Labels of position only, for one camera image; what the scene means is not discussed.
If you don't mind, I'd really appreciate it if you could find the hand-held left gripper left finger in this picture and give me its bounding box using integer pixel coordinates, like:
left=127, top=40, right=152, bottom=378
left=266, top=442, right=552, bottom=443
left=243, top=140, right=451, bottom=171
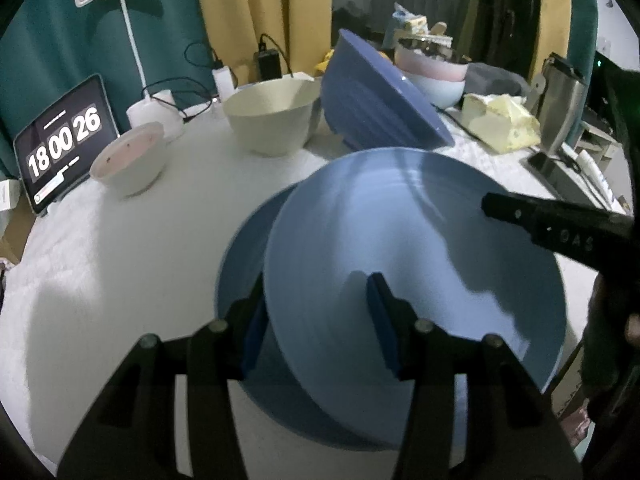
left=56, top=271, right=271, bottom=480

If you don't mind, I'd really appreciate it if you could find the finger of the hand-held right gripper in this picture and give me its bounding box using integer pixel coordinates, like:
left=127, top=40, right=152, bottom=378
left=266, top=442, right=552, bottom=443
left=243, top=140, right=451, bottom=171
left=482, top=192, right=634, bottom=241

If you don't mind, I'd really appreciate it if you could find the snack bag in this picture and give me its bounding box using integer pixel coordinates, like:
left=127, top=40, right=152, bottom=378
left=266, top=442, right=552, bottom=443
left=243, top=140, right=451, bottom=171
left=392, top=2, right=447, bottom=38

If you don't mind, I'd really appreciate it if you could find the wide teal curtain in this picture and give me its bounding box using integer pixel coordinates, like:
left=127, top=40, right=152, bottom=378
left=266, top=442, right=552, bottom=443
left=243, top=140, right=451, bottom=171
left=0, top=0, right=223, bottom=181

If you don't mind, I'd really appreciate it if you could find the narrow teal curtain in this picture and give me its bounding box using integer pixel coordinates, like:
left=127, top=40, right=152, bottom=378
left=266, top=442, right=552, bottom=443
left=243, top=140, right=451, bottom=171
left=567, top=0, right=599, bottom=57

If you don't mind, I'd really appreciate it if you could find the light blue plate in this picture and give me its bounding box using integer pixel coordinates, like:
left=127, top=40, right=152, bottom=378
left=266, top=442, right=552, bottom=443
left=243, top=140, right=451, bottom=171
left=214, top=184, right=381, bottom=451
left=263, top=147, right=569, bottom=452

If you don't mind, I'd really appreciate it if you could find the grey cloth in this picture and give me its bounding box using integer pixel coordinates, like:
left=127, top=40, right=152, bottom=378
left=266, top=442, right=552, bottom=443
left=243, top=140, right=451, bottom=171
left=464, top=62, right=527, bottom=96

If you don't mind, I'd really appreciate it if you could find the small white box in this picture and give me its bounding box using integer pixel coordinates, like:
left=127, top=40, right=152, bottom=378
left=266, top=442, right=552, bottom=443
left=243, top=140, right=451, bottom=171
left=0, top=179, right=24, bottom=212

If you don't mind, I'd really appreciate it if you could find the cream bowl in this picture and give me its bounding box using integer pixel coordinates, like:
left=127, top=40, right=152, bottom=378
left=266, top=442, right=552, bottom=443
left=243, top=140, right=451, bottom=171
left=222, top=78, right=322, bottom=157

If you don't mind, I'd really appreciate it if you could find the black phone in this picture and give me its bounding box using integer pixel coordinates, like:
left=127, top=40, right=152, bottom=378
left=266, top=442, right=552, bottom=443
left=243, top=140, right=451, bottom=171
left=527, top=152, right=567, bottom=177

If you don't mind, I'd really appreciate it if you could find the steel thermos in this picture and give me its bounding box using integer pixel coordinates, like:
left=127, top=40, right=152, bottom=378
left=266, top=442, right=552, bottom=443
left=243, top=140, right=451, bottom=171
left=537, top=52, right=589, bottom=159

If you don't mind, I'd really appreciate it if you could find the black lamp cable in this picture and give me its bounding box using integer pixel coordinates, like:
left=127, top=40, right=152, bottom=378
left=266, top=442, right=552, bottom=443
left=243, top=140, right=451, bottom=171
left=141, top=76, right=222, bottom=124

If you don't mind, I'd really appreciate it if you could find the wide yellow curtain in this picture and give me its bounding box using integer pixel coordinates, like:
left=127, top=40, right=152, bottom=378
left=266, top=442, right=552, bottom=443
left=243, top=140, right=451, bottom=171
left=192, top=0, right=334, bottom=87

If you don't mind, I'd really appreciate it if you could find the pink bowl with red spots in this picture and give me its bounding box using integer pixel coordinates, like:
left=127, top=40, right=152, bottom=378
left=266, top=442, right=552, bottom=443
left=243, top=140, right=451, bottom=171
left=89, top=122, right=169, bottom=197

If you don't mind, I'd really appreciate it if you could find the small pink bowl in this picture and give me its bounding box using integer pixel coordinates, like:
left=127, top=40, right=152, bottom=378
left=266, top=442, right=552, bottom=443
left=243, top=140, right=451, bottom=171
left=394, top=45, right=470, bottom=84

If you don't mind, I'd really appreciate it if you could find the black charger cable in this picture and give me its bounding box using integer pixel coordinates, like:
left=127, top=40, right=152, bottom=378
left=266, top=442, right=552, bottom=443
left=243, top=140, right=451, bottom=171
left=258, top=33, right=296, bottom=79

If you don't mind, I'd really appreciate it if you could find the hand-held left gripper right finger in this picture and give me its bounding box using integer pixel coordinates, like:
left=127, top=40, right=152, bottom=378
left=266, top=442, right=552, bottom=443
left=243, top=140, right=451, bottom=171
left=366, top=272, right=584, bottom=480

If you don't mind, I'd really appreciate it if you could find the narrow yellow curtain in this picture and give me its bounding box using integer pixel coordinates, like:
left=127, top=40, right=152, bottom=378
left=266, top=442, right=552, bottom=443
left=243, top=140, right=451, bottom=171
left=529, top=0, right=572, bottom=82

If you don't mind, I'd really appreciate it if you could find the black adapter cable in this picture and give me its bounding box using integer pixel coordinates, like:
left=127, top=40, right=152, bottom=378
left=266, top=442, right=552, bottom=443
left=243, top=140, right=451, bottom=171
left=183, top=42, right=224, bottom=69

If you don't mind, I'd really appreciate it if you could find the person's right hand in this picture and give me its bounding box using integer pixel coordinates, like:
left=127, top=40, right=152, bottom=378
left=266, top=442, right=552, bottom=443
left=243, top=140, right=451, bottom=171
left=581, top=274, right=640, bottom=427

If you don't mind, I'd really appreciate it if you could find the yellow crumpled cloth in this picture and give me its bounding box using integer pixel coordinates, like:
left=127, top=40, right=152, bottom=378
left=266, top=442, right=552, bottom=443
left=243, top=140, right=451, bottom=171
left=459, top=93, right=542, bottom=154

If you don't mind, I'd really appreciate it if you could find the white power adapter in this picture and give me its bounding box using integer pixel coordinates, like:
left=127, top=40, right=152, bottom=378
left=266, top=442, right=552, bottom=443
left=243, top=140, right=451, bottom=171
left=212, top=65, right=236, bottom=104

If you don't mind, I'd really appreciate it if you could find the dark blue bowl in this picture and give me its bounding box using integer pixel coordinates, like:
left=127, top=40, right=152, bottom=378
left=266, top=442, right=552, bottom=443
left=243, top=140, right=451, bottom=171
left=319, top=28, right=455, bottom=152

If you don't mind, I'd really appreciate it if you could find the steel bowl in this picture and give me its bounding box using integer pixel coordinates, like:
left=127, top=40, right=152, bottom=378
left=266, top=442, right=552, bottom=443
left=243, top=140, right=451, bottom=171
left=399, top=34, right=454, bottom=61

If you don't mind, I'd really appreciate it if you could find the cardboard box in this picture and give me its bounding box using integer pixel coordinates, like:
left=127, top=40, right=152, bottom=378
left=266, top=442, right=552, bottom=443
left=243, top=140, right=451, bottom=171
left=0, top=204, right=37, bottom=267

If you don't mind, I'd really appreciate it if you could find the white shelf unit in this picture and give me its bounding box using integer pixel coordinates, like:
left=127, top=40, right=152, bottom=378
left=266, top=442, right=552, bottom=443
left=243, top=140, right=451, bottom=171
left=574, top=107, right=622, bottom=162

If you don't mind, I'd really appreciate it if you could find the yellow packet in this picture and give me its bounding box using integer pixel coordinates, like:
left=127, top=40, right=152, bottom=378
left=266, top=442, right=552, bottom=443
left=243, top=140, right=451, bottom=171
left=314, top=49, right=342, bottom=74

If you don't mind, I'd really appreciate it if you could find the tablet with clock display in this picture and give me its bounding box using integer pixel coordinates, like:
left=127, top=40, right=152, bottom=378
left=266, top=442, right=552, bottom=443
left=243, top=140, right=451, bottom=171
left=12, top=73, right=121, bottom=217

